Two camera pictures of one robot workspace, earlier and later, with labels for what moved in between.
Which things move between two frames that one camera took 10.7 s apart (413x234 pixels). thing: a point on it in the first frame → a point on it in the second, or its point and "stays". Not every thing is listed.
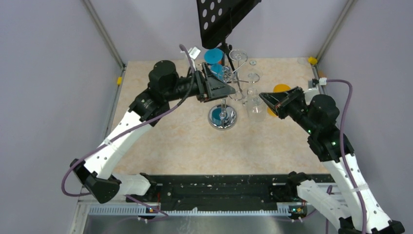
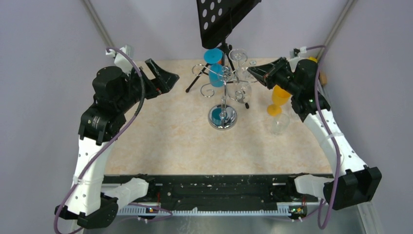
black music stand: x=216 y=18 stays
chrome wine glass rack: x=223 y=116 stays
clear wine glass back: x=238 y=55 stays
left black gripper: x=209 y=87 → x=162 y=83
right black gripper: x=274 y=100 → x=266 y=73
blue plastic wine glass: x=215 y=56 stays
